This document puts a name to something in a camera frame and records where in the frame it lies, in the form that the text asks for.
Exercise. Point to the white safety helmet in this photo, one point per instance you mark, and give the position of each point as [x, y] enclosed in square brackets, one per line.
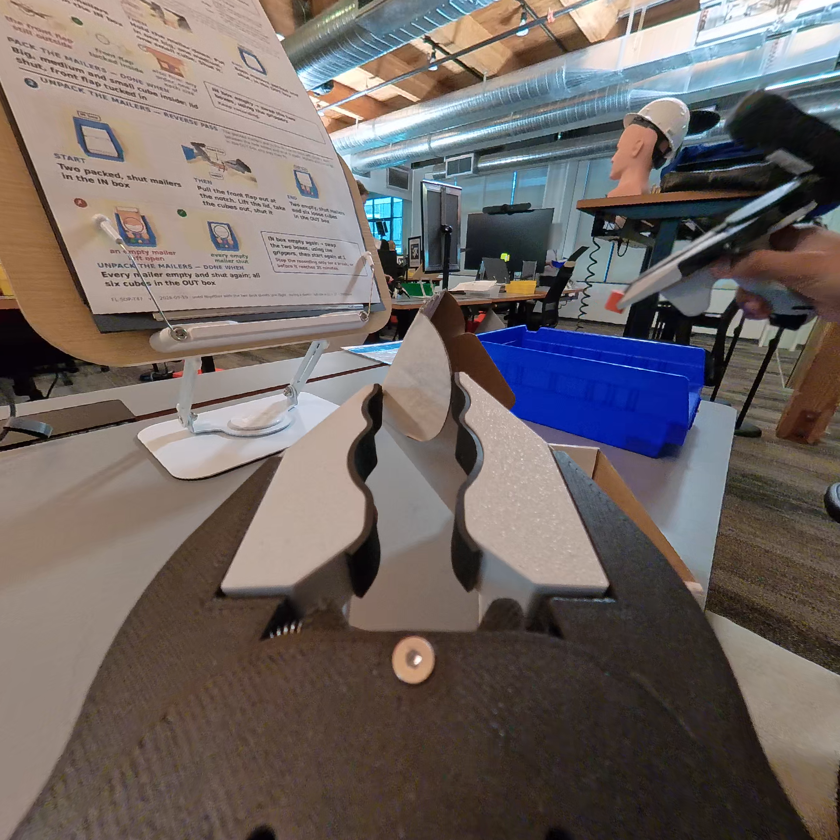
[666, 121]

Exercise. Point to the wooden post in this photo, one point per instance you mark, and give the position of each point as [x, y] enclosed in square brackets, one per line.
[814, 394]

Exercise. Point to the large silver duct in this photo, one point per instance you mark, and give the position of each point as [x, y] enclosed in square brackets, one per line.
[558, 98]

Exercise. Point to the wide black monitor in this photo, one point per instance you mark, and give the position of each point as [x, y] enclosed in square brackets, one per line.
[508, 239]

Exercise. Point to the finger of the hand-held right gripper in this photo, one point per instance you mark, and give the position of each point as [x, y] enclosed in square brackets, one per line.
[682, 275]
[735, 228]

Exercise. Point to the standing desk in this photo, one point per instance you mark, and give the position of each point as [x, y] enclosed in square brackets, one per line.
[656, 202]

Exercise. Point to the narrow computer monitor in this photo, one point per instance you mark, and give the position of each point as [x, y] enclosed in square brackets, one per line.
[441, 226]

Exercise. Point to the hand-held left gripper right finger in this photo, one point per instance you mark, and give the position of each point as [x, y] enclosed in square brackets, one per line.
[531, 525]

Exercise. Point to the black webcam bar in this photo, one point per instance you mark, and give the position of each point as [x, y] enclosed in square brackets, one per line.
[505, 209]

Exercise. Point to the small yellow bin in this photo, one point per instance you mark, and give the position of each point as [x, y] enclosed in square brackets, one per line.
[520, 287]

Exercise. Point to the instruction sheet on stand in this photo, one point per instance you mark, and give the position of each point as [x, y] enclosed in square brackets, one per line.
[59, 328]

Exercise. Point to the black mesh office chair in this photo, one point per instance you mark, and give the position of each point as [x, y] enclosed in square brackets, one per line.
[558, 295]

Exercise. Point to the blue storage bin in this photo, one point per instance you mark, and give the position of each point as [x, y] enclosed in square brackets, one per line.
[590, 400]

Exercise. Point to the grey desk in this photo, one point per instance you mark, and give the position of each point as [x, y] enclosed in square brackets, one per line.
[98, 525]

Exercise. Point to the silver spiral duct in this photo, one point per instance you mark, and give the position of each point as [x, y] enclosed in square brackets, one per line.
[367, 33]

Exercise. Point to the white mailer box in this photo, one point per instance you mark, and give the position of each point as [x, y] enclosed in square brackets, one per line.
[420, 367]

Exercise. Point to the mannequin head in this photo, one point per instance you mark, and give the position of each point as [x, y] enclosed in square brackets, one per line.
[627, 164]

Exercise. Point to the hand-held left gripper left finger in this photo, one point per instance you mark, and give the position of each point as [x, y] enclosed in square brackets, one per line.
[295, 525]

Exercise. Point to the black floor stand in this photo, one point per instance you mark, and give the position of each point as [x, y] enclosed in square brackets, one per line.
[763, 380]

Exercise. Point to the orange cube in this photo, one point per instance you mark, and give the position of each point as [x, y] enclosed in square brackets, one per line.
[615, 302]

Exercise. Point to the person's right hand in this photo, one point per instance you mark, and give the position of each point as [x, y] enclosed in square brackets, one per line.
[800, 269]

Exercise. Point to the blue paper sheet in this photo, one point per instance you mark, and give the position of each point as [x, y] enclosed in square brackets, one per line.
[371, 352]

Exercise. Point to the printed instruction sheet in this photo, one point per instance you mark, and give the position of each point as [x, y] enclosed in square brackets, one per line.
[164, 98]

